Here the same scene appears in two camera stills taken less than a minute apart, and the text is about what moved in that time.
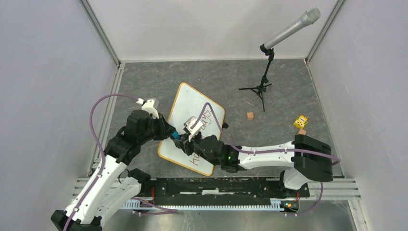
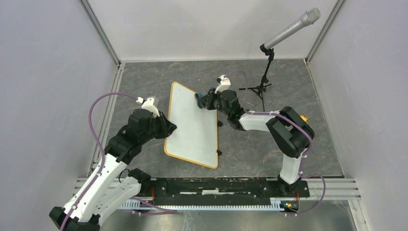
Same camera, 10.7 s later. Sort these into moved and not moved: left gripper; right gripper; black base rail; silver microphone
Moved: right gripper
Not moved: silver microphone; black base rail; left gripper
